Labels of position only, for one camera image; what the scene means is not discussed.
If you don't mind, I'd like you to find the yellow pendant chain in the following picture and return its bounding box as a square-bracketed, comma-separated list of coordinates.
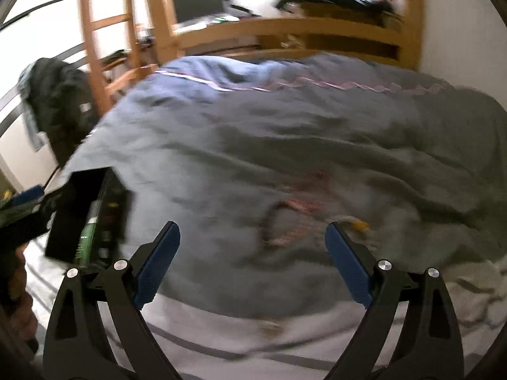
[341, 216, 373, 235]

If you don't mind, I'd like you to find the white striped bed sheet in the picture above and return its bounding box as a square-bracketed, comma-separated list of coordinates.
[22, 237, 502, 380]

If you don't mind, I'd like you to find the wooden bed frame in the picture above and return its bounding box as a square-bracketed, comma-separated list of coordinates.
[143, 0, 424, 72]

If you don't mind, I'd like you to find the black monitor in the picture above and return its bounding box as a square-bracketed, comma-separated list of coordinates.
[171, 0, 228, 24]

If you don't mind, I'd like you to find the dark round bracelet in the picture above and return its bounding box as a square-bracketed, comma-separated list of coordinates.
[257, 202, 292, 246]

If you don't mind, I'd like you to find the pink beaded necklace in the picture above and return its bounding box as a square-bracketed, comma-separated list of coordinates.
[269, 170, 337, 246]

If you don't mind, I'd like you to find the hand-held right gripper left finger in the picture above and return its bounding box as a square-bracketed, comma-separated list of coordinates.
[43, 222, 183, 380]

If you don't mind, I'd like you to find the grey-blue blanket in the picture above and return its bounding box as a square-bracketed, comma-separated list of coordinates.
[63, 53, 507, 321]

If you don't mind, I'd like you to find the wooden ladder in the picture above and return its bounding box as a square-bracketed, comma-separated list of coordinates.
[79, 0, 159, 111]

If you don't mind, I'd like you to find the person's left forearm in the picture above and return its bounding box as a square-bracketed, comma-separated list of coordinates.
[0, 241, 40, 349]

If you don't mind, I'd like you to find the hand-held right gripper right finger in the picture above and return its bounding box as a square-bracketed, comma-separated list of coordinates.
[325, 222, 465, 380]

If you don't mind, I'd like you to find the black jacket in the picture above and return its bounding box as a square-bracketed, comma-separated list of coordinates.
[18, 57, 101, 167]

